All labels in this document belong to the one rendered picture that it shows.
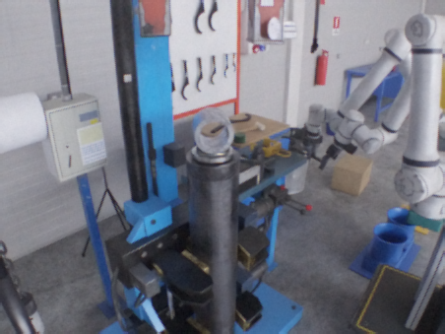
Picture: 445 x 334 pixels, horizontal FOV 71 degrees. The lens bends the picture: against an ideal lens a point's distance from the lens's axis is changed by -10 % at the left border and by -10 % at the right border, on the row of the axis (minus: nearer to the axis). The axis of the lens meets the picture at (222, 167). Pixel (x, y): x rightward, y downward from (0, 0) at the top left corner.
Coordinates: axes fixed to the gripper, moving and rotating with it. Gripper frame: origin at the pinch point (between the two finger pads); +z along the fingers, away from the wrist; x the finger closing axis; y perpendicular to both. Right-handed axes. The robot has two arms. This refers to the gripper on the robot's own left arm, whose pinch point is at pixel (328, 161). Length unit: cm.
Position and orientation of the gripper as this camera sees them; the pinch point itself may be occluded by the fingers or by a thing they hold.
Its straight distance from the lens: 192.2
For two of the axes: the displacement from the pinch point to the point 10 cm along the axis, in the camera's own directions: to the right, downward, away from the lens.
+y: -6.6, -6.4, 3.9
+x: -7.2, 4.1, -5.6
